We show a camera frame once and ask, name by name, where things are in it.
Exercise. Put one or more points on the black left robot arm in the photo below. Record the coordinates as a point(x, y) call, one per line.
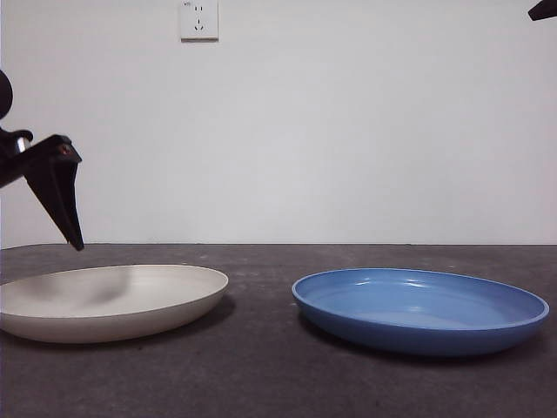
point(5, 96)

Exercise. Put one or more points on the white round plate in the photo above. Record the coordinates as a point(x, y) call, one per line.
point(130, 313)

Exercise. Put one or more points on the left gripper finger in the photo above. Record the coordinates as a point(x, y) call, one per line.
point(56, 196)

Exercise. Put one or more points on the white wall power socket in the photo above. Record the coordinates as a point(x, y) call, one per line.
point(199, 22)

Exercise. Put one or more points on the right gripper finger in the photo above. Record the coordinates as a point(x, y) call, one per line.
point(546, 11)

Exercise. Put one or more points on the blue round plate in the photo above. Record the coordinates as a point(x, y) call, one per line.
point(413, 326)

